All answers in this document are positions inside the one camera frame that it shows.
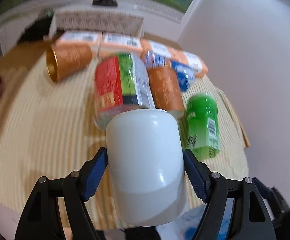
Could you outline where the white cup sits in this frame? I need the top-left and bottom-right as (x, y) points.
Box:
(106, 109), (188, 226)

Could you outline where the blue white snack bag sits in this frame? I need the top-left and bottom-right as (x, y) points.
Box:
(142, 51), (196, 92)

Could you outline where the lace tablecloth side table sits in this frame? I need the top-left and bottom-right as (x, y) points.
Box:
(48, 4), (144, 38)

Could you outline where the black tea set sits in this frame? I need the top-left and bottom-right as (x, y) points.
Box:
(92, 0), (118, 7)

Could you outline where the striped yellow tablecloth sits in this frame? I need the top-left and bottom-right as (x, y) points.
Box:
(0, 52), (251, 230)

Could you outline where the red green snack canister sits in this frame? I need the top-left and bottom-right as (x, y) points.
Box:
(94, 53), (155, 131)

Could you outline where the orange tissue pack row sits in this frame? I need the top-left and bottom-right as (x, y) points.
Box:
(56, 30), (208, 77)

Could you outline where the upright orange patterned cup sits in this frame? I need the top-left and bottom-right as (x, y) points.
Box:
(147, 67), (185, 119)

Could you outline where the black bag on floor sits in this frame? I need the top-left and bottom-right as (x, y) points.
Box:
(17, 17), (52, 43)

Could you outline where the lying orange patterned cup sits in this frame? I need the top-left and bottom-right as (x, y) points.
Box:
(46, 45), (93, 83)

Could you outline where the green plastic bottle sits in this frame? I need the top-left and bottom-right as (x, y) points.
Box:
(186, 93), (220, 161)

